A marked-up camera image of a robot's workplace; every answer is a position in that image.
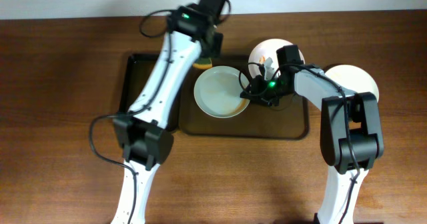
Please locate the green yellow sponge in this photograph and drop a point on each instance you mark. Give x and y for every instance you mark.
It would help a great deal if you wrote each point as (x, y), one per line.
(202, 64)

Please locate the white plate with sauce centre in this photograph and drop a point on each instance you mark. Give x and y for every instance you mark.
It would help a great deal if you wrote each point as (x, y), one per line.
(353, 78)

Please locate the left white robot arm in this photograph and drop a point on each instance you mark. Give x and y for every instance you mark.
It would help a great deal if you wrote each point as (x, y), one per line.
(190, 34)

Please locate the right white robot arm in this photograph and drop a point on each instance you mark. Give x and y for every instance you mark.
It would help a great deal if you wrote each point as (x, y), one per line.
(350, 132)

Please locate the large brown tray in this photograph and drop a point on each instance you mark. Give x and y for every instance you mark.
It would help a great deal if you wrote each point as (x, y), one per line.
(289, 120)

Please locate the small black tray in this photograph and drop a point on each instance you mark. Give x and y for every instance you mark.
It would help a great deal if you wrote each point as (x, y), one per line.
(138, 69)

